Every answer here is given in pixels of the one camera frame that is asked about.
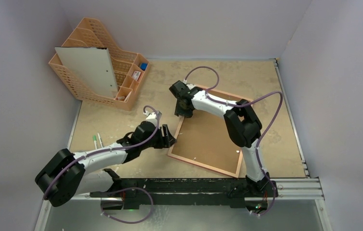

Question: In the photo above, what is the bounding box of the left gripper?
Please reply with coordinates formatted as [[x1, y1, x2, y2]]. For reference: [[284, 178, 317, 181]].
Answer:
[[140, 124, 175, 150]]

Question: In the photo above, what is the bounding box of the brown cardboard backing board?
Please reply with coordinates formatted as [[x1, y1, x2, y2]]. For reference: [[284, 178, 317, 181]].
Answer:
[[171, 88, 249, 174]]

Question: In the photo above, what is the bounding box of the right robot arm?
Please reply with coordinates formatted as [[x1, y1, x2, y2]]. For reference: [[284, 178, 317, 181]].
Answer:
[[169, 80, 269, 196]]

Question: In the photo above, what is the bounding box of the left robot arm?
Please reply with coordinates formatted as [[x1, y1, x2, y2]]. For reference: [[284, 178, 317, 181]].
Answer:
[[35, 121, 177, 207]]

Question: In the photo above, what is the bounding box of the green marker pen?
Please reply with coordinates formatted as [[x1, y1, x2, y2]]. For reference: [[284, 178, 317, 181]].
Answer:
[[93, 135, 98, 149], [97, 132, 104, 148]]

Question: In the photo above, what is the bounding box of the white red small box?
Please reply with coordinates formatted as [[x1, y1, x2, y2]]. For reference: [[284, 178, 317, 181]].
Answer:
[[132, 71, 141, 81]]

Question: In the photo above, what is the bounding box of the blue item in organizer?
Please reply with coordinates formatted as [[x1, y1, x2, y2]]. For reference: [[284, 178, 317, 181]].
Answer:
[[140, 63, 148, 71]]

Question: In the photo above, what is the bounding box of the orange plastic file organizer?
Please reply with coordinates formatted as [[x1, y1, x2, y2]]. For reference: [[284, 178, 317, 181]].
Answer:
[[49, 17, 151, 111]]

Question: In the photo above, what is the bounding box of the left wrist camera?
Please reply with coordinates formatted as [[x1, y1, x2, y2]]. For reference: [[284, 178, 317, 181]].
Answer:
[[143, 111, 162, 127]]

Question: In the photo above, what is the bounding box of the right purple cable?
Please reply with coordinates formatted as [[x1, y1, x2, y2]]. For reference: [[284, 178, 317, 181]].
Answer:
[[184, 66, 284, 218]]

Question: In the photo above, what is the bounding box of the purple cable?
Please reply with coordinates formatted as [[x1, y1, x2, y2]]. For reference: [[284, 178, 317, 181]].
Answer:
[[184, 66, 284, 218], [42, 105, 163, 224]]

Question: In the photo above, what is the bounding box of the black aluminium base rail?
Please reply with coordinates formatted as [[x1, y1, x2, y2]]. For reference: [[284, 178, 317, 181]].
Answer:
[[42, 178, 325, 211]]

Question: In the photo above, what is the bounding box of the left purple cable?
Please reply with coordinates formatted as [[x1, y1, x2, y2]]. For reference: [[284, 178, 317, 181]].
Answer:
[[42, 105, 163, 224]]

